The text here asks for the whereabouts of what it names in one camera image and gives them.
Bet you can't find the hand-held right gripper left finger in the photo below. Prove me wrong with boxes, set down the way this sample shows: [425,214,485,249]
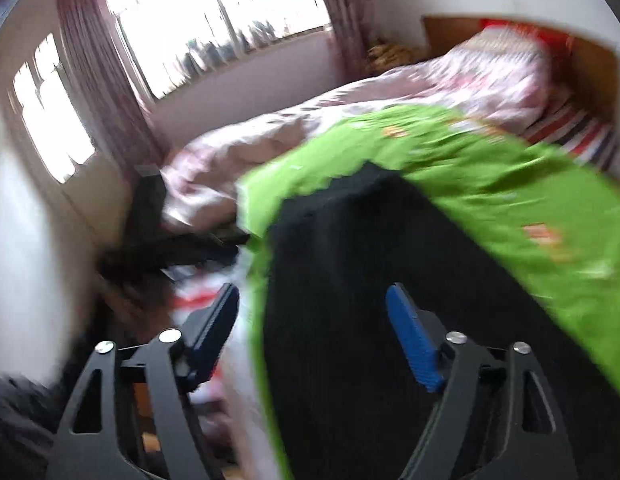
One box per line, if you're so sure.
[44,282,241,480]

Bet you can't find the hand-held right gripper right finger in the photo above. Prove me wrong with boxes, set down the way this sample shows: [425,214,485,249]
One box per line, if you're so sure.
[385,282,578,480]

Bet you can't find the black pants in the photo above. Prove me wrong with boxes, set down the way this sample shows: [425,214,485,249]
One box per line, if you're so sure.
[262,162,620,480]

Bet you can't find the red and white cloth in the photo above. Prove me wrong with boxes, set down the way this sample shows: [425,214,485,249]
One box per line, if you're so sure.
[167,255,255,411]

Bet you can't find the green printed blanket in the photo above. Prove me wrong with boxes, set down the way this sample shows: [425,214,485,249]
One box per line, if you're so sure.
[237,105,620,480]

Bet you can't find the pink floral quilt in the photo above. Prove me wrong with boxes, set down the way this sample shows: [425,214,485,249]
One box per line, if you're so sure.
[162,30,571,231]

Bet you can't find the dark cloth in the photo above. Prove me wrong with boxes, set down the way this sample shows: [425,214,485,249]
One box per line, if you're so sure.
[0,370,65,480]

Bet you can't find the striped bed sheet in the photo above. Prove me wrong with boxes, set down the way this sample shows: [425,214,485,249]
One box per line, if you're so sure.
[522,100,620,176]

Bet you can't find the small window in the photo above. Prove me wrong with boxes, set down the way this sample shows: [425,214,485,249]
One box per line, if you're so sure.
[8,34,98,184]

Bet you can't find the pink curtain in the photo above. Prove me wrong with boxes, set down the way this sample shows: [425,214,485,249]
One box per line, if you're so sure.
[57,0,163,161]
[310,0,377,81]

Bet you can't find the yellow-brown bundle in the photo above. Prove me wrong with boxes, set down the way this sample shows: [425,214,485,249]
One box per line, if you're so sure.
[365,39,423,77]

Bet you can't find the large window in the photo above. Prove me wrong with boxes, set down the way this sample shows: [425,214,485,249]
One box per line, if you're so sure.
[104,0,333,102]

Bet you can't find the plain wooden headboard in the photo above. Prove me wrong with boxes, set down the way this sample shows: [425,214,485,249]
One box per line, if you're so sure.
[422,15,620,123]

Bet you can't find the red pillow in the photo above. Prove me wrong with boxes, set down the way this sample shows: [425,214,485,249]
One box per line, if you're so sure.
[477,17,573,53]

